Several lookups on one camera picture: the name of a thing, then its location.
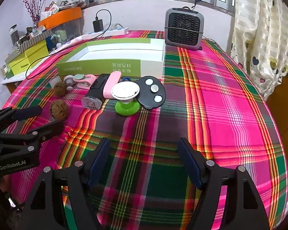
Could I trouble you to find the brown walnut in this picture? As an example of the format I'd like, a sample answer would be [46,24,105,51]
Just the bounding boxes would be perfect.
[50,99,69,121]
[53,81,67,97]

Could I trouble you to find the clear small jar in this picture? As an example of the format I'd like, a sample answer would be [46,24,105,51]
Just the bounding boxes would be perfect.
[49,76,61,88]

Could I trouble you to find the black rectangular device clear cap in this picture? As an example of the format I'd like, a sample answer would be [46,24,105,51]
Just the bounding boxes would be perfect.
[82,74,110,110]

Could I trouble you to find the small white massager knob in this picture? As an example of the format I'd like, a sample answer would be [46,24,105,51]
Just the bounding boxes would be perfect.
[63,75,75,91]

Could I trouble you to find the pink device with green disc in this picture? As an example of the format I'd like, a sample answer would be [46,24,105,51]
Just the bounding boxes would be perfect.
[73,74,97,90]

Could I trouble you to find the pink oval case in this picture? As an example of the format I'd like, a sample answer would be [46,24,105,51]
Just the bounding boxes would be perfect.
[103,71,122,99]

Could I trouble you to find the white green round stand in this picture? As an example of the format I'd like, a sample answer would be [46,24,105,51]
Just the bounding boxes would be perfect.
[111,81,140,116]

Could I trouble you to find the black disc with silver dots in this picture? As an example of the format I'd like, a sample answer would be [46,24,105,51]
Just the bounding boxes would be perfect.
[135,76,166,110]

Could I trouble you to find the yellow green shoe box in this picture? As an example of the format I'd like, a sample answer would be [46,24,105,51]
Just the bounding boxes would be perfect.
[7,39,49,75]

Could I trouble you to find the striped patterned box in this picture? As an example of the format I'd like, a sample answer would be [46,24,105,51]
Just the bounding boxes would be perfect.
[12,30,52,56]

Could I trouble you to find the glass jar black lid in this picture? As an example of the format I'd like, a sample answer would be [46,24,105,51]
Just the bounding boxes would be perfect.
[9,24,20,46]

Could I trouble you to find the orange lid storage bin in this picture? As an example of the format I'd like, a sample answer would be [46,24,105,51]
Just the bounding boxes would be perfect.
[38,7,82,43]

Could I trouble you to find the plaid pink bedspread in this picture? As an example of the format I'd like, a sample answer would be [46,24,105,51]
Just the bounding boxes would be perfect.
[7,40,288,229]

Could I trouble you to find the purple flower branches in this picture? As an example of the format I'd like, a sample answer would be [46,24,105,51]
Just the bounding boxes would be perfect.
[19,0,54,27]

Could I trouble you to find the black charger adapter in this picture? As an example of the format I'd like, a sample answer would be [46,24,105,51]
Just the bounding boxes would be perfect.
[93,17,104,33]

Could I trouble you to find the green white cardboard box tray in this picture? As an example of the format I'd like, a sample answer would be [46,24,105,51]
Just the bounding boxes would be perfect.
[55,38,165,79]

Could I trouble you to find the white power strip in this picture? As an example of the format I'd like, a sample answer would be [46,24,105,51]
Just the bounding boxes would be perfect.
[82,28,129,40]

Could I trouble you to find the heart pattern curtain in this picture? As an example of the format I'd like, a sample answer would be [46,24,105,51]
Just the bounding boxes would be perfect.
[231,0,288,99]

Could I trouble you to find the grey portable heater fan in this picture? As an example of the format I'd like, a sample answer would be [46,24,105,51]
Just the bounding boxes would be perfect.
[164,7,204,51]

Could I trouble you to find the black charger cable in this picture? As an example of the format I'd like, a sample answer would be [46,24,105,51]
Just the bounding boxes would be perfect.
[25,9,113,81]

